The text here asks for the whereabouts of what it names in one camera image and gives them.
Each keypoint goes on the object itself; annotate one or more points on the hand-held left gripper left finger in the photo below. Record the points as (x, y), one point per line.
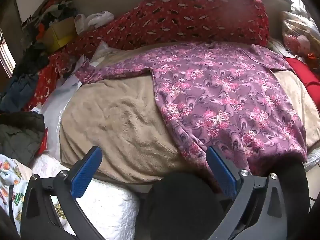
(85, 172)

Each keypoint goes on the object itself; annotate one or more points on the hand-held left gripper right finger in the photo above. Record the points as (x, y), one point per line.
(222, 172)

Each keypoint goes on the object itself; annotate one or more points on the purple floral garment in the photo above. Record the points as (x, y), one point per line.
(212, 92)

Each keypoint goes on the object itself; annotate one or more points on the pile of mixed clothes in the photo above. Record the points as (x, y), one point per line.
(50, 12)

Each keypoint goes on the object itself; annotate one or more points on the white quilted bed cover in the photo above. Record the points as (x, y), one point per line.
(110, 205)

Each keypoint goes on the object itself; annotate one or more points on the person's black-clad leg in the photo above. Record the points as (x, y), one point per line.
(295, 187)
(185, 205)

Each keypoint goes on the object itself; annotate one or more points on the beige fleece blanket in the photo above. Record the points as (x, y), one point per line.
(112, 125)

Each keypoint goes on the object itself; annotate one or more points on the cartoon print cloth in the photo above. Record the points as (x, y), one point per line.
(10, 177)

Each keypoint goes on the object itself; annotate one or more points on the dark olive jacket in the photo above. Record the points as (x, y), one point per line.
(17, 135)

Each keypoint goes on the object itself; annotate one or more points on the white plastic bag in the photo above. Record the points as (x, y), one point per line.
(60, 97)
(96, 20)

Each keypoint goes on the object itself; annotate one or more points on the red star-print cloth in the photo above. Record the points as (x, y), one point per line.
(47, 85)

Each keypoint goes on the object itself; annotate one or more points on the blue jeans pile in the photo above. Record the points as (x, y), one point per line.
(20, 92)

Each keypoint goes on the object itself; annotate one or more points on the plain red cloth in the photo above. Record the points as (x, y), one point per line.
(305, 77)

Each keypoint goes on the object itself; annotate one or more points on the yellow cardboard box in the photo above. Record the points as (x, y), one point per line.
(60, 33)

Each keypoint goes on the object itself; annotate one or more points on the doll in plastic wrap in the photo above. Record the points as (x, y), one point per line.
(300, 40)

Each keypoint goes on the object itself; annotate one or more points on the red patterned pillow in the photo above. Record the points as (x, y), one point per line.
(187, 22)

